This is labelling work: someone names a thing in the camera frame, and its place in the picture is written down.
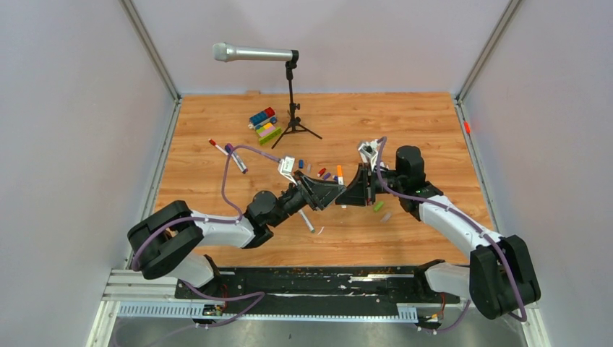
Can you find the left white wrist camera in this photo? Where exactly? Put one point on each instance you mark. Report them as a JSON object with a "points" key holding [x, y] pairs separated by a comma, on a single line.
{"points": [[285, 168]]}

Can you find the silver microphone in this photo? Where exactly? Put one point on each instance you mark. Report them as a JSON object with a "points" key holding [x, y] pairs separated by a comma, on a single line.
{"points": [[226, 52]]}

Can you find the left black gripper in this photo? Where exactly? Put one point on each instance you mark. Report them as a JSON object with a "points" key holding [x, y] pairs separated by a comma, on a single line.
{"points": [[329, 191]]}

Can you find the white marker dark green cap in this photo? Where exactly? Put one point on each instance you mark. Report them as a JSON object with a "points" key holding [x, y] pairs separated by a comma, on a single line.
{"points": [[307, 221]]}

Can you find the black tripod microphone stand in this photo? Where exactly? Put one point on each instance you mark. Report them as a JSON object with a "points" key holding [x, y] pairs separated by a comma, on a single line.
{"points": [[294, 125]]}

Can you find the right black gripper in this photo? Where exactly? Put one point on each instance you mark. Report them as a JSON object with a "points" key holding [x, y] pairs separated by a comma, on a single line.
{"points": [[358, 189]]}

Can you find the aluminium frame rail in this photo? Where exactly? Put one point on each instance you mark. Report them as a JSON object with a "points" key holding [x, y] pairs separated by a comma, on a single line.
{"points": [[128, 295]]}

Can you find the white marker red tip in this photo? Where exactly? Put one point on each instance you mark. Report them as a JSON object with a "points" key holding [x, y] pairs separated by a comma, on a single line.
{"points": [[218, 147]]}

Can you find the blue red toy train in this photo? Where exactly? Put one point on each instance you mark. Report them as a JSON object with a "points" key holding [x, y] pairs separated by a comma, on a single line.
{"points": [[259, 120]]}

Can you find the green yellow pink block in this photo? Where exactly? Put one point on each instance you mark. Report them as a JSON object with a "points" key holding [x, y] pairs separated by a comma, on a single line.
{"points": [[267, 133]]}

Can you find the white marker orange cap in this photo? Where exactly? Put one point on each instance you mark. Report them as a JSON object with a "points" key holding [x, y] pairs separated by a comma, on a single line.
{"points": [[340, 175]]}

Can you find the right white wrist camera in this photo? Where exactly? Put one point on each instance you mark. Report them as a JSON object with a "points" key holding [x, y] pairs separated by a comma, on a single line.
{"points": [[368, 151]]}

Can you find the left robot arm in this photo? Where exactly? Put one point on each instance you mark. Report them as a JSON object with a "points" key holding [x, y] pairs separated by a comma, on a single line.
{"points": [[164, 243]]}

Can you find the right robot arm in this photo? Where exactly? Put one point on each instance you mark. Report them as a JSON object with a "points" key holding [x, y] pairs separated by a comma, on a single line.
{"points": [[500, 278]]}

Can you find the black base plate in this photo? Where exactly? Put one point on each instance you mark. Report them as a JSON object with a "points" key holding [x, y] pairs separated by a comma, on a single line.
{"points": [[357, 291]]}

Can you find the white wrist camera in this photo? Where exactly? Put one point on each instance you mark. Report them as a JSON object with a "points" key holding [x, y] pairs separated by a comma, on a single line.
{"points": [[285, 168], [368, 151]]}

